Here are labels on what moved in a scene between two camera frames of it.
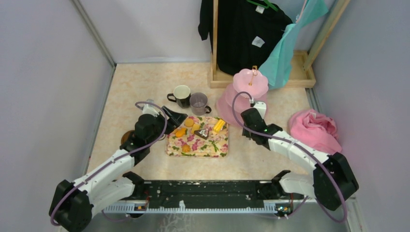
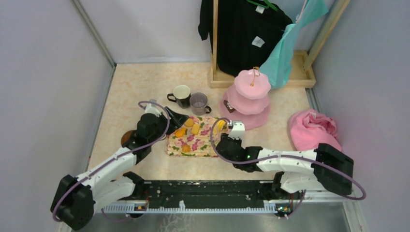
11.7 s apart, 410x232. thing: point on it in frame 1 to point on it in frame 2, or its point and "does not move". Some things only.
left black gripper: x=176 y=118 does not move
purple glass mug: x=198 y=101 does not move
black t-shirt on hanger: x=247 y=32 does not move
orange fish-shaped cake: x=179 y=133 does not move
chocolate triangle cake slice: x=202 y=133 to x=226 y=104
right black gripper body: x=248 y=134 to x=238 y=141
